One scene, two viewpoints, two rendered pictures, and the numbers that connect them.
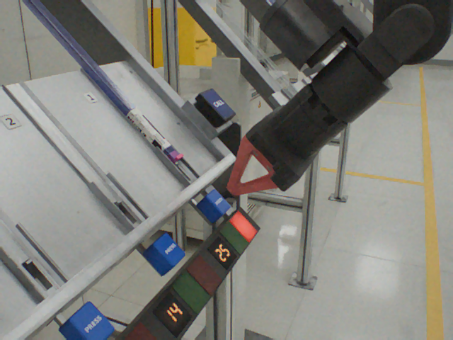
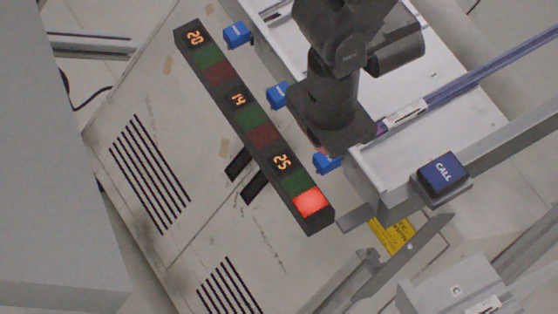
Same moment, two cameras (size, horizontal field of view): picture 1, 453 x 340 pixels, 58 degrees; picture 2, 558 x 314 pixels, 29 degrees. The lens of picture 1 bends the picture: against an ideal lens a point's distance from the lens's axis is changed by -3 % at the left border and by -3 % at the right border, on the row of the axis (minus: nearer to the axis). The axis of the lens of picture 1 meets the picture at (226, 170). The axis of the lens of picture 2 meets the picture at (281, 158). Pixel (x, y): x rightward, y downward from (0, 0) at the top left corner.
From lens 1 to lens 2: 132 cm
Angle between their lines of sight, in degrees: 83
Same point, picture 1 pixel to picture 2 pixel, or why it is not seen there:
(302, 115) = not seen: hidden behind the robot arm
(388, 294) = not seen: outside the picture
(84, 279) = (259, 23)
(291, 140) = not seen: hidden behind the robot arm
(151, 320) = (236, 82)
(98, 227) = (302, 55)
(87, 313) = (242, 29)
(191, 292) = (250, 117)
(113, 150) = (376, 81)
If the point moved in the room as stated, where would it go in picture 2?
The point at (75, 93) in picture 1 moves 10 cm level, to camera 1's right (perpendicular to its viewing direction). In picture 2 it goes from (433, 63) to (413, 84)
